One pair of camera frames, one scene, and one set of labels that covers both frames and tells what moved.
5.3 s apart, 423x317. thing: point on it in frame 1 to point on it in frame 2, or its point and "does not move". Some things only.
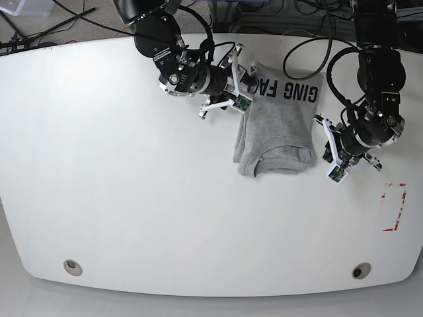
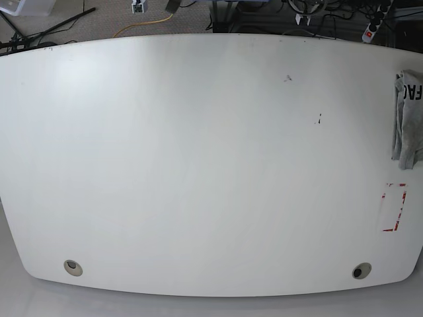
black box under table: [229, 27] does not move
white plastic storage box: [28, 8] does not move
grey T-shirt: [277, 135] to [408, 140]
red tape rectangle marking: [395, 227] does not move
